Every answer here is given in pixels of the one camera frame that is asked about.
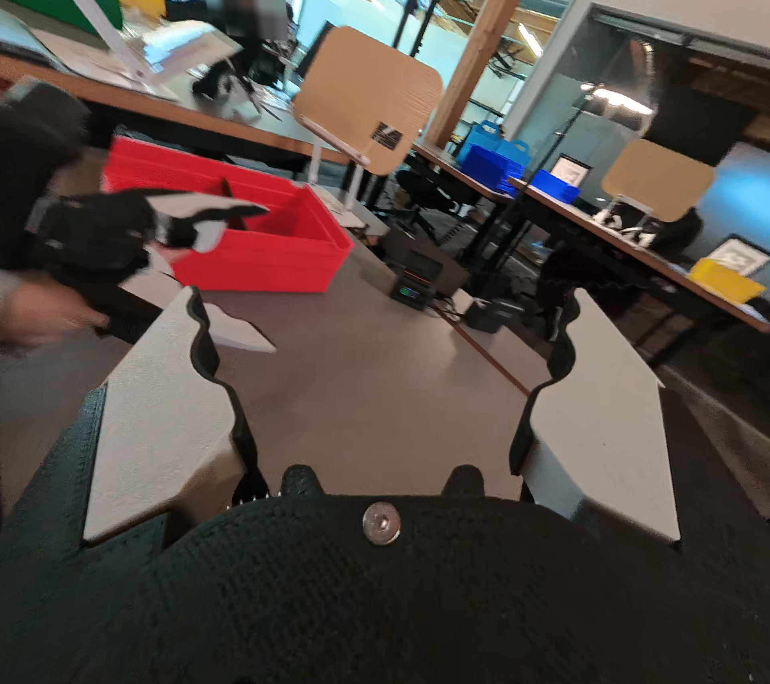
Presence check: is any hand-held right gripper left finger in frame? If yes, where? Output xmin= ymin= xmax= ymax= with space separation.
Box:
xmin=83 ymin=286 xmax=270 ymax=544

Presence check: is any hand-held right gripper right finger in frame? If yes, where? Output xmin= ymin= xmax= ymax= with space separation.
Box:
xmin=510 ymin=288 xmax=681 ymax=543

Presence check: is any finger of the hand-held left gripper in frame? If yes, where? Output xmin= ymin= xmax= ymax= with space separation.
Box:
xmin=150 ymin=192 xmax=270 ymax=253
xmin=201 ymin=302 xmax=278 ymax=354

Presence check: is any red plastic bin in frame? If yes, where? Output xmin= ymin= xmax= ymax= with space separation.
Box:
xmin=101 ymin=136 xmax=356 ymax=295

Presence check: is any person's left hand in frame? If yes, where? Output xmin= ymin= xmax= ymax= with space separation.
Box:
xmin=0 ymin=275 xmax=112 ymax=349

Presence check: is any small yellow bin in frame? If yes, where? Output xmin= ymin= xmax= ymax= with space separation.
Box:
xmin=687 ymin=258 xmax=767 ymax=304

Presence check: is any white board stand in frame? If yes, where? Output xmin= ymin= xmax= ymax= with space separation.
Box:
xmin=27 ymin=0 xmax=241 ymax=92

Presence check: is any long dark table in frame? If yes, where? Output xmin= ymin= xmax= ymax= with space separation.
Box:
xmin=508 ymin=175 xmax=770 ymax=369

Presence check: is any dark cardboard box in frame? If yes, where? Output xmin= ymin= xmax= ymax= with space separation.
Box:
xmin=382 ymin=228 xmax=471 ymax=300

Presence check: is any black office chair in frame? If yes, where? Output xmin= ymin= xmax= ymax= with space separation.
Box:
xmin=396 ymin=169 xmax=467 ymax=244

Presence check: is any framed picture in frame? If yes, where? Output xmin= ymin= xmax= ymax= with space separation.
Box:
xmin=550 ymin=154 xmax=590 ymax=187
xmin=710 ymin=237 xmax=770 ymax=277

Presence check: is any blue plastic bin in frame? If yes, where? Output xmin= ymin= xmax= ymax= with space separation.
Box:
xmin=456 ymin=120 xmax=531 ymax=197
xmin=532 ymin=169 xmax=583 ymax=202

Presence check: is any light stand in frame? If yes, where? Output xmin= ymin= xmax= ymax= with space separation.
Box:
xmin=529 ymin=82 xmax=657 ymax=197

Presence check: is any wooden post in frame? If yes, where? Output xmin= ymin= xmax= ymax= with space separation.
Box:
xmin=424 ymin=0 xmax=566 ymax=150

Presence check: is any glass window wall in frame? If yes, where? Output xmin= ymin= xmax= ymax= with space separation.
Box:
xmin=499 ymin=4 xmax=770 ymax=276

